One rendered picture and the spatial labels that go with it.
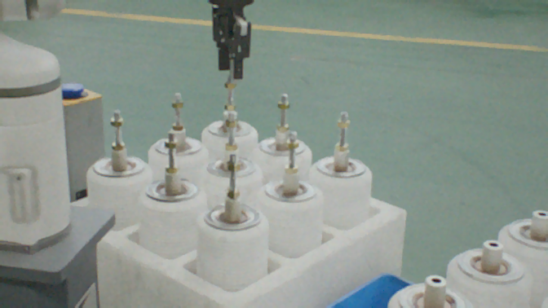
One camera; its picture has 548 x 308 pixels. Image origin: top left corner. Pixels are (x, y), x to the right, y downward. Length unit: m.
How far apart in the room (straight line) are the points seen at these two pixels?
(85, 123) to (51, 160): 0.46
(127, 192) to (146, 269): 0.13
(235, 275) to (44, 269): 0.28
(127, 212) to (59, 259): 0.33
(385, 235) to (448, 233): 0.39
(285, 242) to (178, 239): 0.15
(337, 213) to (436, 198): 0.58
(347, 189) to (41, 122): 0.51
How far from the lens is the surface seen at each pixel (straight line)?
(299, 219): 1.10
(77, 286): 0.93
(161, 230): 1.11
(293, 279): 1.07
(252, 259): 1.04
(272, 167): 1.25
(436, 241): 1.58
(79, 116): 1.32
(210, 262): 1.04
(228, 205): 1.03
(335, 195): 1.18
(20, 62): 0.83
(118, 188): 1.18
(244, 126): 1.36
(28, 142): 0.85
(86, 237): 0.91
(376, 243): 1.22
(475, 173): 1.91
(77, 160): 1.34
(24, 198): 0.87
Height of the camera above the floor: 0.73
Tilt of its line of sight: 22 degrees down
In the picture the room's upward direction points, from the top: 2 degrees clockwise
